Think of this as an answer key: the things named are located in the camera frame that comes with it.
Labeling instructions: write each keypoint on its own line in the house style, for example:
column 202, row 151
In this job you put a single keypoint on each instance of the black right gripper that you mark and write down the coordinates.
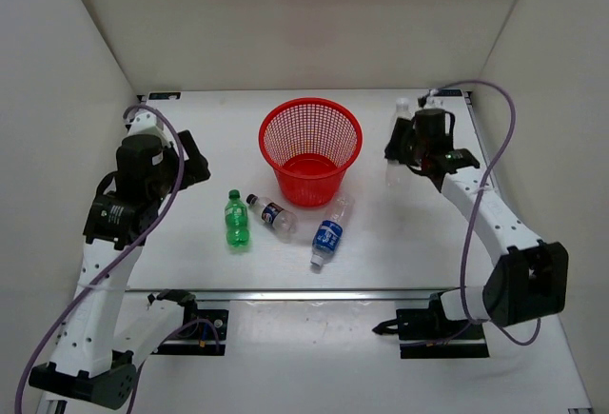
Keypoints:
column 405, row 130

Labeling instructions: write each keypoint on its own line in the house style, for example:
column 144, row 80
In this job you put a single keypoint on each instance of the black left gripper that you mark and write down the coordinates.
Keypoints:
column 196, row 165

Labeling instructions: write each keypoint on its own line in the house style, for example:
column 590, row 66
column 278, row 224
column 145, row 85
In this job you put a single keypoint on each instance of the clear green-label water bottle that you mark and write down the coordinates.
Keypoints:
column 396, row 175

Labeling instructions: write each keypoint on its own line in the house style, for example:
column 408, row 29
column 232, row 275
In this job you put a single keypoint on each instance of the green plastic soda bottle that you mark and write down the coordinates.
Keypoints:
column 236, row 220

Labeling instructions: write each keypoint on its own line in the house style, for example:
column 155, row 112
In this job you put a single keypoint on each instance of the clear blue-label water bottle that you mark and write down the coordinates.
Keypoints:
column 331, row 229

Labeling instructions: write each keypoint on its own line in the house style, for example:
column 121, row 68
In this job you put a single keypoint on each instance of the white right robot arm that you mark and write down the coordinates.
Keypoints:
column 529, row 276

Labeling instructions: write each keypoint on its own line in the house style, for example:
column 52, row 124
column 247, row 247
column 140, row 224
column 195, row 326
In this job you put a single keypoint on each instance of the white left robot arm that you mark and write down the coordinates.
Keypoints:
column 92, row 362

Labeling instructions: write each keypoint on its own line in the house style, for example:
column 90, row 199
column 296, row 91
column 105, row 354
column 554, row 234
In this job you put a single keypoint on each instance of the red mesh plastic bin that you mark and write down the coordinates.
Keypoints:
column 310, row 143

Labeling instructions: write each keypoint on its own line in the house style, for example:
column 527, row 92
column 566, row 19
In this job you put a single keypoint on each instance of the blue sticker right corner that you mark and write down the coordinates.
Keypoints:
column 446, row 92

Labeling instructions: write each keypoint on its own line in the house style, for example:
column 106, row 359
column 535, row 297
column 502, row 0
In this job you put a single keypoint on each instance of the blue sticker corner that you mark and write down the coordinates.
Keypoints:
column 161, row 96
column 446, row 92

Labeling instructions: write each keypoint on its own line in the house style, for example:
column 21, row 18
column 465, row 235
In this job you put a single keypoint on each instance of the blue sticker left corner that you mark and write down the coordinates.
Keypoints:
column 161, row 96

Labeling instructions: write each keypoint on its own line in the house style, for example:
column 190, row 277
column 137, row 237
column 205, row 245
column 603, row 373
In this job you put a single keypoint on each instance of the clear Pepsi-label plastic bottle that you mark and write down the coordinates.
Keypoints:
column 272, row 214

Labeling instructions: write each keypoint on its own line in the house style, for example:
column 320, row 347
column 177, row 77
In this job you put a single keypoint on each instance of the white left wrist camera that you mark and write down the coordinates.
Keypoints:
column 142, row 121

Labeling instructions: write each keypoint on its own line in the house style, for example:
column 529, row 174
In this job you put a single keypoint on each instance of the aluminium front table rail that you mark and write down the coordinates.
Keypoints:
column 312, row 295

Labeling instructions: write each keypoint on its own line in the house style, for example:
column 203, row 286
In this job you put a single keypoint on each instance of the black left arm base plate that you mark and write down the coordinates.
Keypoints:
column 206, row 336

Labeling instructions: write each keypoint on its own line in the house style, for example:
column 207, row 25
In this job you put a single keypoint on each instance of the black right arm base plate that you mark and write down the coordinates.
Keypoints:
column 425, row 333

